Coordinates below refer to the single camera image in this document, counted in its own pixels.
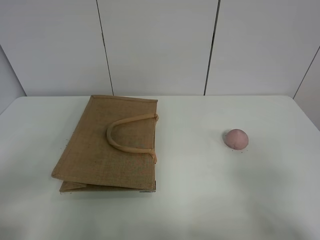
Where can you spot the pink peach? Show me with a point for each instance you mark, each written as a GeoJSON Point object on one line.
{"type": "Point", "coordinates": [235, 139]}

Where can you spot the brown linen tote bag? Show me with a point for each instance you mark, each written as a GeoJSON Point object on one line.
{"type": "Point", "coordinates": [112, 147]}

